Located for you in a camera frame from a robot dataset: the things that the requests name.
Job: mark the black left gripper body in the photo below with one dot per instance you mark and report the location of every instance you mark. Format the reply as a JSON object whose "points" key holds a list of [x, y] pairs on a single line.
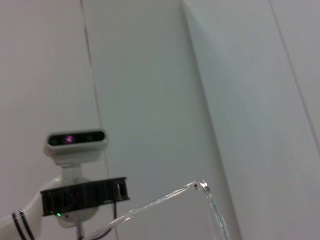
{"points": [[80, 197]]}

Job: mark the left wrist camera housing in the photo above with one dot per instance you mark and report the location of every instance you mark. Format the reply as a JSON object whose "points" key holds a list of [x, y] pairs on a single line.
{"points": [[75, 147]]}

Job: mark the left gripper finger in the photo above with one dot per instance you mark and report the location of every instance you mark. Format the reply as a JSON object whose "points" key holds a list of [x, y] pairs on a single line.
{"points": [[123, 188]]}

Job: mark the clear frame glasses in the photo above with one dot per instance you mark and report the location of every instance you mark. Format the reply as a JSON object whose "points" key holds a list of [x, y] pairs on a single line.
{"points": [[204, 186]]}

